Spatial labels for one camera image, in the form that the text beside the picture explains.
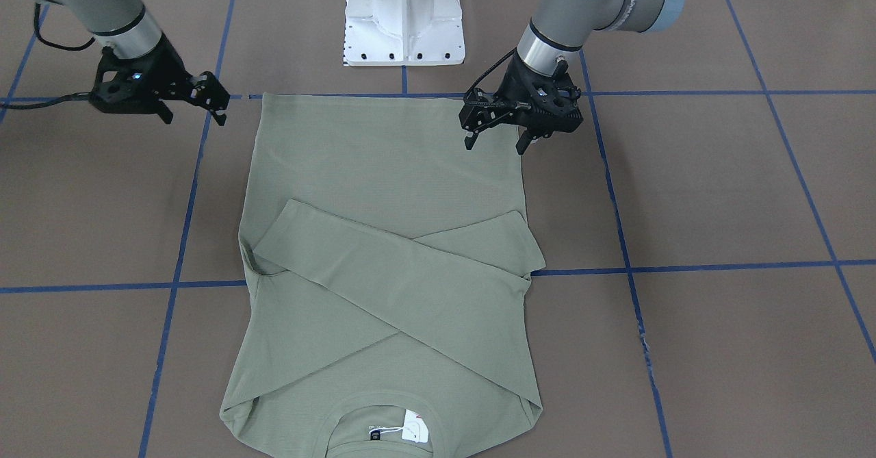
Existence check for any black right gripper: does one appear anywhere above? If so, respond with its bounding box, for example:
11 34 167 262
88 34 231 127

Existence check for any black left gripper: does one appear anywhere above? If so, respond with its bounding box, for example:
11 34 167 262
460 53 583 155

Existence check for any olive green long-sleeve shirt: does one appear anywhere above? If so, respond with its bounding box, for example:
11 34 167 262
220 94 545 457

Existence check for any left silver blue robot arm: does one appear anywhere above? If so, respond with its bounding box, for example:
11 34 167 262
459 0 686 155

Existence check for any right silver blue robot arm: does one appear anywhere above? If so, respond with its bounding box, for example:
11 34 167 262
2 0 231 125

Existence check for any white paper hang tag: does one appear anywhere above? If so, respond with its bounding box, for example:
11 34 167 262
401 409 430 444

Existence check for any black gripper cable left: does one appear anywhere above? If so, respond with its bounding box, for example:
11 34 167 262
467 47 518 96

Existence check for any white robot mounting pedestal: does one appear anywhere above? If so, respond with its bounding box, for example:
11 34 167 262
342 0 466 67

